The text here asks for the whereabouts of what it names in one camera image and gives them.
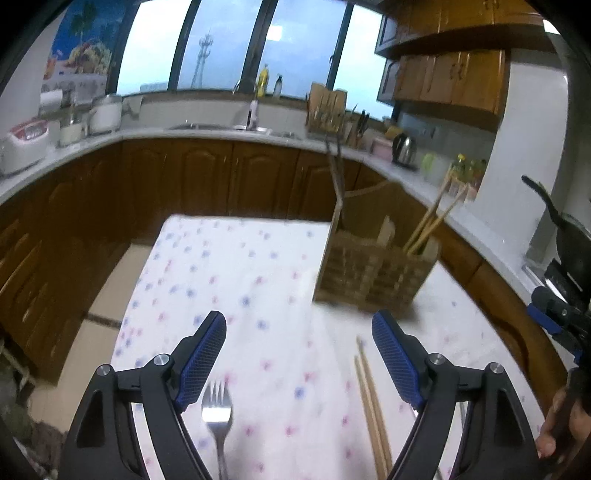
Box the white red rice cooker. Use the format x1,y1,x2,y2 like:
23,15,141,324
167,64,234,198
0,119,50,176

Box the chrome faucet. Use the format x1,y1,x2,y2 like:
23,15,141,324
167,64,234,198
232,78,259,131

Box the knife block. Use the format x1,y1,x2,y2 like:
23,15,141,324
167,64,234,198
346,110,370,148

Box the wooden upper cabinets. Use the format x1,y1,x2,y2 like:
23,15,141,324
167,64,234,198
375,0,509,132

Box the spice jar set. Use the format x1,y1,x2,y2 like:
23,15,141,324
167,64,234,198
448,178,478,201

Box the fruit beach wall poster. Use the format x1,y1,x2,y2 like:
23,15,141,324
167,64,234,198
44,0,125,81

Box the steel electric kettle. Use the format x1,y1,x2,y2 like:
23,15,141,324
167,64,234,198
392,132,419,168

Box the black wok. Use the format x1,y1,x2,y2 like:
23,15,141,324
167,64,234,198
522,174,591,273

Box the wooden utensil holder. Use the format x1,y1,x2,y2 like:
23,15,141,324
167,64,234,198
314,184,441,315

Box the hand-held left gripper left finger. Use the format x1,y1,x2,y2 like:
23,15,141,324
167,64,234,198
58,310,228,480

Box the wooden cutting board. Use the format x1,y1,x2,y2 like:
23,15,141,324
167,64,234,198
308,83,347,132

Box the steel sink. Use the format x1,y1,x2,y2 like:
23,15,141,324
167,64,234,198
168,122,301,139

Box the large steel fork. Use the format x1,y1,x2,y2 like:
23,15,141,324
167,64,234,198
202,380,233,480

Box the dish rack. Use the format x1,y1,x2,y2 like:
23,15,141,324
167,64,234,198
305,99,352,140

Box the wooden cabinets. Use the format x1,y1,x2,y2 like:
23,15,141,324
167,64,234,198
375,0,509,132
0,138,555,384

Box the paper towel roll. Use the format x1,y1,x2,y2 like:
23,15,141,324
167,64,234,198
39,89,64,114

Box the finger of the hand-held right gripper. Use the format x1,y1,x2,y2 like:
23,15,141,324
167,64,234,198
527,286,583,361
544,259,591,306

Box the gas stove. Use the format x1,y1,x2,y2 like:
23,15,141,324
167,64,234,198
523,258,561,288

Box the small white appliance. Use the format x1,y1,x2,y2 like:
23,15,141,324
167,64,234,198
58,117,86,148

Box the dark framed window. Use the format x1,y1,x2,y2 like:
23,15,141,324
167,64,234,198
111,0,398,121

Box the person's right hand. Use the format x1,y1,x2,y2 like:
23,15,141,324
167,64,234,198
536,385,591,462

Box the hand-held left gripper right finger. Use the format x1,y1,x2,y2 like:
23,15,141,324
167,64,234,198
371,309,541,480

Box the white kitchen countertop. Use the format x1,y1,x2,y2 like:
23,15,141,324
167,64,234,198
0,124,555,305

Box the white electric cooker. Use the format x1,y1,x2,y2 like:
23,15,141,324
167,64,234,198
88,93,124,136

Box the wooden lower cabinets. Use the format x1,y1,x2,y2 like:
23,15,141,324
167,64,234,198
0,138,555,384

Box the white floral tablecloth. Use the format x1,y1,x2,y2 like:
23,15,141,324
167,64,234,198
110,213,546,480

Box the outdoor antenna tower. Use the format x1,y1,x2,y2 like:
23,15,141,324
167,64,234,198
191,28,215,88

